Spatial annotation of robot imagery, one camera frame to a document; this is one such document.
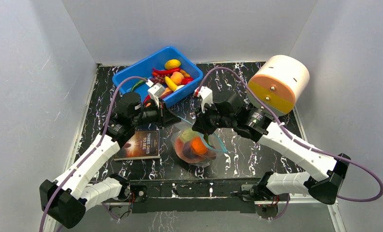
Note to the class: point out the red toy chili pepper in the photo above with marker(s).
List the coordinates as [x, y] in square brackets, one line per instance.
[167, 71]

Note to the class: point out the orange toy orange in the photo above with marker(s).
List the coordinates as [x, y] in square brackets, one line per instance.
[198, 147]

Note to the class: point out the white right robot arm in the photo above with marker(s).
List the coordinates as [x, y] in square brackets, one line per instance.
[323, 175]

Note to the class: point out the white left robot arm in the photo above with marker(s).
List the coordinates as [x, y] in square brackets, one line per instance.
[67, 198]

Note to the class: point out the yellow toy banana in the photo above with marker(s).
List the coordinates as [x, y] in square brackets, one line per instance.
[171, 85]

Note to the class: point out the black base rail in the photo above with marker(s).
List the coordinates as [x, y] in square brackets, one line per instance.
[201, 195]

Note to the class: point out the yellow toy lemon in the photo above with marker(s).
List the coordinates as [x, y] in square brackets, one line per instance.
[172, 64]

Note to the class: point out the green toy cabbage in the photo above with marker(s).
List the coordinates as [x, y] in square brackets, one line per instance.
[188, 135]

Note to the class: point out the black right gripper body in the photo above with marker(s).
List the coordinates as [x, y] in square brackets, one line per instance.
[205, 118]

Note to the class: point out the cream cylinder with coloured face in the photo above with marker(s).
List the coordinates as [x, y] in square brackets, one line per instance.
[278, 84]

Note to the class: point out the red toy tomato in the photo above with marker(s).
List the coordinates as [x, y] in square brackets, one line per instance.
[187, 80]

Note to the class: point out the three days to see book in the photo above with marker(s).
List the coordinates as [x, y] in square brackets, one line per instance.
[142, 145]

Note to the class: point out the orange toy peach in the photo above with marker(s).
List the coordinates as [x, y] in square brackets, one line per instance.
[177, 78]

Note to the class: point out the blue plastic bin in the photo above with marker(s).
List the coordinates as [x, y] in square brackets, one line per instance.
[155, 63]

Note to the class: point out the clear zip top bag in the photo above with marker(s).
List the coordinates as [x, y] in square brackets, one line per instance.
[183, 150]

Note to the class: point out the purple toy grape bunch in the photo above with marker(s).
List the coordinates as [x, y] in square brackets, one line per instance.
[158, 79]

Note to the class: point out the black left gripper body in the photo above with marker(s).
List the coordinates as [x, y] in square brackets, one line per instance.
[148, 115]

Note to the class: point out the dark green toy pepper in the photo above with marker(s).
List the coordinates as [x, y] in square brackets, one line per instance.
[137, 85]

